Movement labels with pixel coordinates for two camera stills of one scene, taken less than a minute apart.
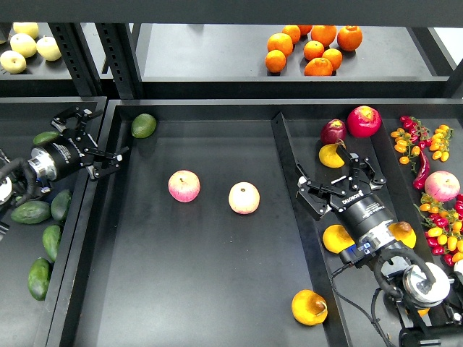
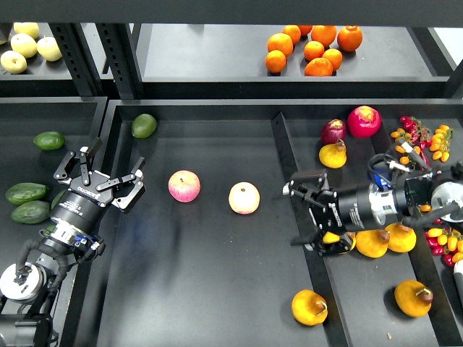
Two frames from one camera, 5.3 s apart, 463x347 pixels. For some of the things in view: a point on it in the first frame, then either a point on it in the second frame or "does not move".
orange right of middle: (334, 56) does not move
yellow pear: (309, 308) does not move
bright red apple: (364, 121) does not move
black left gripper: (69, 150) -> (82, 204)
